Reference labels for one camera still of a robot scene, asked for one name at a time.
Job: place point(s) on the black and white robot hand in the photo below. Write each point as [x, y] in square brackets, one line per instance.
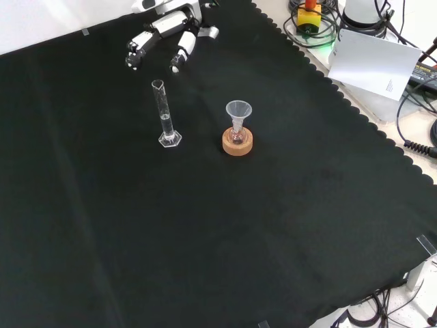
[170, 24]

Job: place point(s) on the clear glass graduated cylinder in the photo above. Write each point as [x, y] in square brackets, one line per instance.
[164, 112]

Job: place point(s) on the clear plastic funnel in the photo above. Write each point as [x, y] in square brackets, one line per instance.
[238, 110]

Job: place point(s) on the small round-bottom glass flask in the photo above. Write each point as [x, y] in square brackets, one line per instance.
[237, 137]

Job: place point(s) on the yellow stop button box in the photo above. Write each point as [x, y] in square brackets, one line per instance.
[309, 20]

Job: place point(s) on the black bench cloth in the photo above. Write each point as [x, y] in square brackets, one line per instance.
[170, 222]

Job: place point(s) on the pale board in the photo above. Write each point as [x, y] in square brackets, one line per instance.
[372, 65]

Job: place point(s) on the black power adapter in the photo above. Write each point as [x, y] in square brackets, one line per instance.
[425, 75]

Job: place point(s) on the aluminium frame leg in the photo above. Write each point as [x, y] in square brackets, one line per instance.
[418, 273]

